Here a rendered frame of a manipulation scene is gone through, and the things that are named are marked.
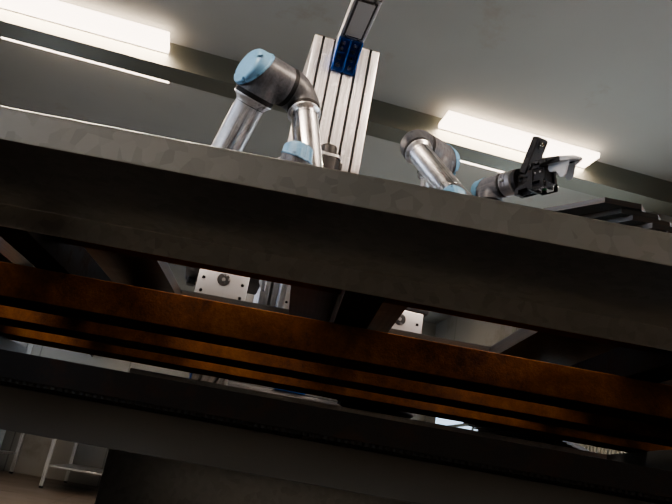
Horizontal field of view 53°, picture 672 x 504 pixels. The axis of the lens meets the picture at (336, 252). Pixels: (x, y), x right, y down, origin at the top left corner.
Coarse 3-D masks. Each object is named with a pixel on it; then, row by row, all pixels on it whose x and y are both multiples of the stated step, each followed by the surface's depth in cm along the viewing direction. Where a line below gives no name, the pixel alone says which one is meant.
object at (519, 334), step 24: (0, 240) 133; (24, 264) 146; (120, 264) 126; (144, 264) 123; (168, 288) 137; (288, 312) 153; (312, 312) 135; (384, 312) 126; (408, 336) 154; (432, 336) 154; (528, 336) 125; (552, 336) 122; (552, 360) 139; (576, 360) 136
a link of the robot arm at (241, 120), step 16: (240, 64) 191; (256, 64) 184; (272, 64) 187; (288, 64) 193; (240, 80) 186; (256, 80) 186; (272, 80) 187; (288, 80) 190; (240, 96) 189; (256, 96) 188; (272, 96) 190; (288, 96) 192; (240, 112) 190; (256, 112) 191; (224, 128) 192; (240, 128) 191; (224, 144) 192; (240, 144) 193
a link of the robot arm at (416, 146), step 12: (408, 132) 227; (420, 132) 225; (408, 144) 221; (420, 144) 220; (432, 144) 227; (408, 156) 222; (420, 156) 216; (432, 156) 213; (420, 168) 214; (432, 168) 209; (444, 168) 208; (432, 180) 207; (444, 180) 203; (456, 180) 203; (468, 192) 198
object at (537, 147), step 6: (534, 138) 197; (540, 138) 197; (534, 144) 197; (540, 144) 197; (546, 144) 198; (528, 150) 198; (534, 150) 197; (540, 150) 198; (528, 156) 198; (534, 156) 198; (540, 156) 199; (528, 162) 198; (522, 168) 199
